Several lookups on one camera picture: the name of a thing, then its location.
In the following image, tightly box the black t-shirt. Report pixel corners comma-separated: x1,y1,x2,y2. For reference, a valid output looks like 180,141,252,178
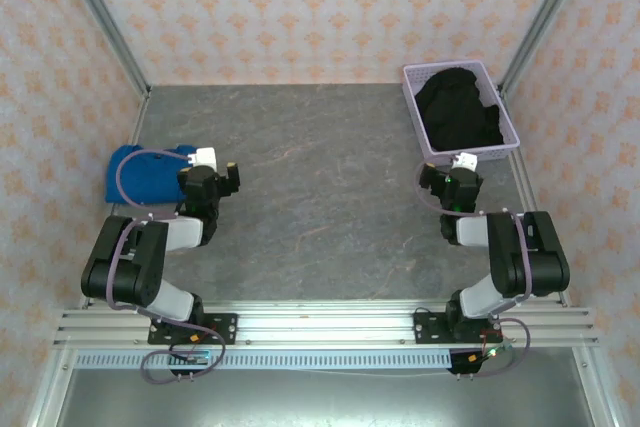
414,66,505,152

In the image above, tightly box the folded blue t-shirt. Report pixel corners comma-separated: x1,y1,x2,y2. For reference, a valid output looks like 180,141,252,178
103,144,199,206

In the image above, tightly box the lilac plastic basket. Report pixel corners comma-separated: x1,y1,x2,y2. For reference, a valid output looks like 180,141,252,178
402,60,522,162

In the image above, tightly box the grey metal sheet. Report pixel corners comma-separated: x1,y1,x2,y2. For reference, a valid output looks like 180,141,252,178
54,369,596,427

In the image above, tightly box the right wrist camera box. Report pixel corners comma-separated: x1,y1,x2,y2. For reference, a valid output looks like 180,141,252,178
451,151,480,173

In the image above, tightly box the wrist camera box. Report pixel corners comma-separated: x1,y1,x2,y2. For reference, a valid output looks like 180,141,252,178
188,146,219,173
451,151,480,173

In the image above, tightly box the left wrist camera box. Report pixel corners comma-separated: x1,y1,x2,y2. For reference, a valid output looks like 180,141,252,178
188,146,219,173

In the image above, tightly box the aluminium side rail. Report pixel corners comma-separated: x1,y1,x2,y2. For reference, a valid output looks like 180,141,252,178
499,86,572,309
77,89,152,309

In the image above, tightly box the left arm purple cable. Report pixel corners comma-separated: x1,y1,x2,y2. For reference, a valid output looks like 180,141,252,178
107,146,227,386

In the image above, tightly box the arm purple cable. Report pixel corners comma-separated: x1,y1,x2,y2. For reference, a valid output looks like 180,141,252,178
107,146,227,386
415,159,532,378

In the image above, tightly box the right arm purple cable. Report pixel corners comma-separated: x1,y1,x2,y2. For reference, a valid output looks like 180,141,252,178
415,159,532,378

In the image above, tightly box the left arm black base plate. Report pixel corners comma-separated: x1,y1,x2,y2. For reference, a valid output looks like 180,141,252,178
147,313,239,346

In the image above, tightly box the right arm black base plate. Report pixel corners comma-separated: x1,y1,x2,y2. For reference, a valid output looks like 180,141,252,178
412,311,506,347

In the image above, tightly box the aluminium mounting rail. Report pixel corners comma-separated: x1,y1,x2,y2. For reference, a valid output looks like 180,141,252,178
52,299,600,349

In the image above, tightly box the slotted grey cable duct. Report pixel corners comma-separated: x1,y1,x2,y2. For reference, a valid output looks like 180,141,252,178
73,349,454,372

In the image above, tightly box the aluminium corner post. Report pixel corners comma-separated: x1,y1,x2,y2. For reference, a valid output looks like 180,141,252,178
53,0,152,98
497,0,596,98

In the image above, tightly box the aluminium frame leg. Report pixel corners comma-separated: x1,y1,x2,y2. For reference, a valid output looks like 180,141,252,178
572,346,619,427
24,346,76,427

